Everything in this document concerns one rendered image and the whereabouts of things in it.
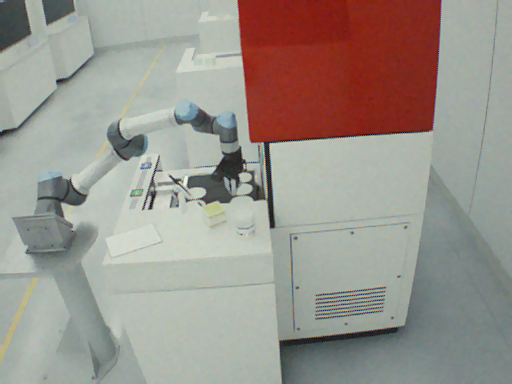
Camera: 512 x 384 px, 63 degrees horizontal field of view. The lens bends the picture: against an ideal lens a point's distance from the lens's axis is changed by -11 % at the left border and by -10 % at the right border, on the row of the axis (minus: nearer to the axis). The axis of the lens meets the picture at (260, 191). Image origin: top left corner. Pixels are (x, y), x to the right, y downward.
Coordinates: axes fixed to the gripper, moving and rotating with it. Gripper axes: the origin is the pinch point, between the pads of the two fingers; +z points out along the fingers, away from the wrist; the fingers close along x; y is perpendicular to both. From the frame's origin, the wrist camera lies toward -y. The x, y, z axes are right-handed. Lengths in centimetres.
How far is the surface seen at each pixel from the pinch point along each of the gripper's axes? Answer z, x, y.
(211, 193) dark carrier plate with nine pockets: 7.4, 16.8, 4.9
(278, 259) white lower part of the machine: 33.0, -17.5, 6.1
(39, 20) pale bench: -20, 611, 255
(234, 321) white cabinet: 34, -23, -34
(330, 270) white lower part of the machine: 43, -36, 21
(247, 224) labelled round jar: -6.0, -24.5, -21.4
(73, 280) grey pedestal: 34, 57, -56
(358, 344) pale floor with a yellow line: 97, -51, 29
